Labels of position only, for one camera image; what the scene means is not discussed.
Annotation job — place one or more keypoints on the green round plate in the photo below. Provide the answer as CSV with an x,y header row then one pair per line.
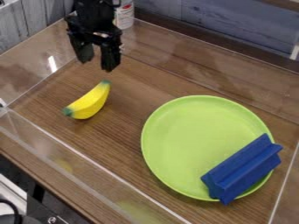
x,y
189,134

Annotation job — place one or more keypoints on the clear acrylic enclosure wall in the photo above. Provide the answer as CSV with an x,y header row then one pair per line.
x,y
87,160

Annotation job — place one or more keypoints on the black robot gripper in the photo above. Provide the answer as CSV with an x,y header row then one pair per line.
x,y
91,27

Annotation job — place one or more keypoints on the yellow toy banana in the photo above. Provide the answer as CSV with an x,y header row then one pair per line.
x,y
89,103

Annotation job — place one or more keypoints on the blue plastic block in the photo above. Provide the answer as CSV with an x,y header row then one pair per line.
x,y
243,169

